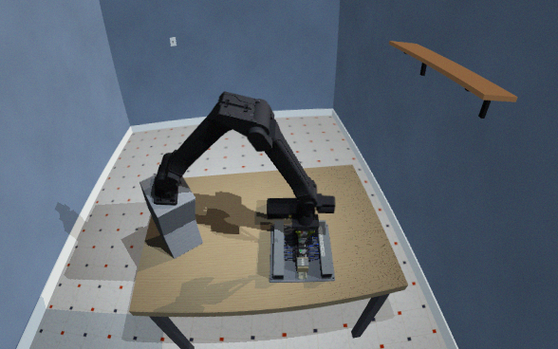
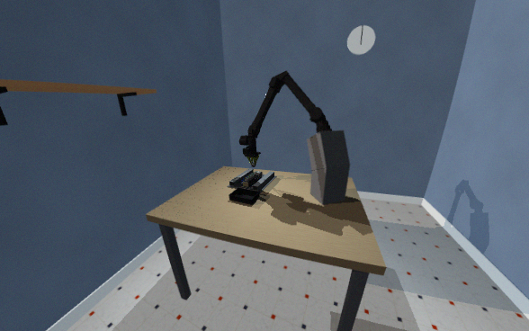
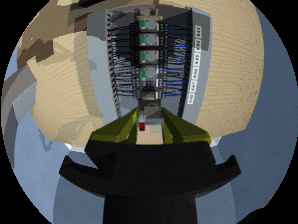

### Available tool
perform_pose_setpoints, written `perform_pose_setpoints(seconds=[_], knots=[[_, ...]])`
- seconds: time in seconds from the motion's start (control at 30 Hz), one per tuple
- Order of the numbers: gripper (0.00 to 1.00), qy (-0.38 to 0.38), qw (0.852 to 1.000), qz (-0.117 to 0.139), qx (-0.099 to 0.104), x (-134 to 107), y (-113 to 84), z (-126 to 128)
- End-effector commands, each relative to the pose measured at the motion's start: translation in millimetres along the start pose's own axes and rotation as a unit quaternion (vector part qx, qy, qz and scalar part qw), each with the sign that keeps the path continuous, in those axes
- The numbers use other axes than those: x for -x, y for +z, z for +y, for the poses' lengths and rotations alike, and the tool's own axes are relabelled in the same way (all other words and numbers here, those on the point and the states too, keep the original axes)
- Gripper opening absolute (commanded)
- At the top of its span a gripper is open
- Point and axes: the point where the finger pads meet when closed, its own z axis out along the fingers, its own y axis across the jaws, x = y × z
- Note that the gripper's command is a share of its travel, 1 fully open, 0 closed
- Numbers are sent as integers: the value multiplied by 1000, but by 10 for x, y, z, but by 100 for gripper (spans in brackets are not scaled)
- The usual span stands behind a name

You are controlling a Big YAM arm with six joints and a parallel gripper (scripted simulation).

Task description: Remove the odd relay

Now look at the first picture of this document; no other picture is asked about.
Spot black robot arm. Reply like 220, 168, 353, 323
154, 91, 335, 220

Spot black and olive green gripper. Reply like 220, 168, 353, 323
291, 211, 320, 238

